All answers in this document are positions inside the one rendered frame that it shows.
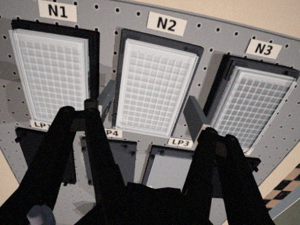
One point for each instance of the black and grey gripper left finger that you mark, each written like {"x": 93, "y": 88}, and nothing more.
{"x": 32, "y": 203}

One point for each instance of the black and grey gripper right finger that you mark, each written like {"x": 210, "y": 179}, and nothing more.
{"x": 244, "y": 204}

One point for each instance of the white name plate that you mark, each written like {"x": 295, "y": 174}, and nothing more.
{"x": 247, "y": 152}
{"x": 113, "y": 133}
{"x": 39, "y": 125}
{"x": 261, "y": 48}
{"x": 60, "y": 11}
{"x": 180, "y": 142}
{"x": 166, "y": 24}

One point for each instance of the grey perforated base plate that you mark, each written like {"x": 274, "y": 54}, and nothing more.
{"x": 216, "y": 35}

